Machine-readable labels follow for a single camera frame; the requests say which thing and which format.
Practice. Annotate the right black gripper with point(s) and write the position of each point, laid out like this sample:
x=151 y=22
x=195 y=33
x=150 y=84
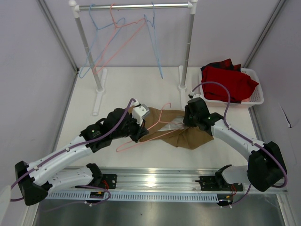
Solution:
x=186 y=120

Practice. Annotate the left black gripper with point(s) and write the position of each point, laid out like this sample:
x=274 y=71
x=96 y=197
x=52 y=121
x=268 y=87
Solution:
x=140 y=131

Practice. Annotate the tan brown skirt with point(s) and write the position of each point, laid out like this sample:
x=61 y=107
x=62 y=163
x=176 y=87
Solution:
x=189 y=137

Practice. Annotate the pink wire hanger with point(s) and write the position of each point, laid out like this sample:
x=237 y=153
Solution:
x=179 y=126
x=112 y=48

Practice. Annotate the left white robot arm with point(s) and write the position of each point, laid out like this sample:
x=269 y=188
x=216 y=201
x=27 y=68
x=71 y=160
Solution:
x=89 y=141

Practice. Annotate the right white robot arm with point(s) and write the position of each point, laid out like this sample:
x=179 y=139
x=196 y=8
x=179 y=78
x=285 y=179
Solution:
x=265 y=166

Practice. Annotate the red folded garment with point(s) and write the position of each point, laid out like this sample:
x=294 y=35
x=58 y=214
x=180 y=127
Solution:
x=239 y=85

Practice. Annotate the metal clothes rack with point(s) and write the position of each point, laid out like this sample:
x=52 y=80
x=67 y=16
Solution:
x=100 y=80

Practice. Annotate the white plastic basket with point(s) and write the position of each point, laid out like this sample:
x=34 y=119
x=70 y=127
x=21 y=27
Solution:
x=256 y=98

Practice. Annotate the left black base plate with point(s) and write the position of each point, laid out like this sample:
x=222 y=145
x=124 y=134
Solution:
x=106 y=181

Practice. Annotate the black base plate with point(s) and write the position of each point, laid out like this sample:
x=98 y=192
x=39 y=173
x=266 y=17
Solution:
x=106 y=181
x=213 y=183

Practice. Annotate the aluminium mounting rail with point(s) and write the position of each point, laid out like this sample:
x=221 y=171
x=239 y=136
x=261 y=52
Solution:
x=152 y=180

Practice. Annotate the right blue wire hanger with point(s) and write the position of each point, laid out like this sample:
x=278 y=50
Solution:
x=151 y=27

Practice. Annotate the blue wire hanger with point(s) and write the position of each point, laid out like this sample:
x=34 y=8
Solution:
x=121 y=21
x=151 y=27

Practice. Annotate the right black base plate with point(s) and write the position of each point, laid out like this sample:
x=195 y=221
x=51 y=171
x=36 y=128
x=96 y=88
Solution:
x=213 y=183

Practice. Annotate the white slotted cable duct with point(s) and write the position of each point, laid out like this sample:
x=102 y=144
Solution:
x=133 y=196

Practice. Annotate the leftmost blue wire hanger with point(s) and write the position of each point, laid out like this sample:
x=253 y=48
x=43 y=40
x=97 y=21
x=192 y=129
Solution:
x=121 y=21

